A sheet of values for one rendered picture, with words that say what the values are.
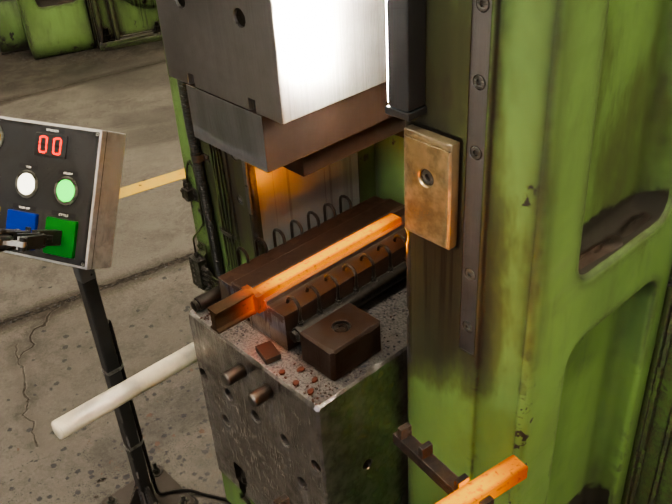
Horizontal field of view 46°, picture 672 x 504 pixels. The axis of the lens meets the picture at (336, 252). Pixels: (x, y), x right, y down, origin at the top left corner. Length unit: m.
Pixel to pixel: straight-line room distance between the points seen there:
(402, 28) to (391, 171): 0.73
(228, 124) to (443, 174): 0.36
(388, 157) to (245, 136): 0.58
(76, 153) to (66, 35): 4.46
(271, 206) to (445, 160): 0.60
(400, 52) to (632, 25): 0.34
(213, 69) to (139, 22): 4.88
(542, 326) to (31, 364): 2.21
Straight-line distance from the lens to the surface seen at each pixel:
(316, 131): 1.27
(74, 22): 6.10
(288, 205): 1.66
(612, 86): 1.23
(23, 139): 1.76
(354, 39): 1.21
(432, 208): 1.16
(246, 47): 1.16
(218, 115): 1.29
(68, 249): 1.68
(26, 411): 2.88
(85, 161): 1.66
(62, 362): 3.02
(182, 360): 1.89
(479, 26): 1.03
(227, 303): 1.38
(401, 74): 1.09
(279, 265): 1.51
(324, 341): 1.34
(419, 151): 1.14
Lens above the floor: 1.83
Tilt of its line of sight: 33 degrees down
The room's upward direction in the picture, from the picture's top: 4 degrees counter-clockwise
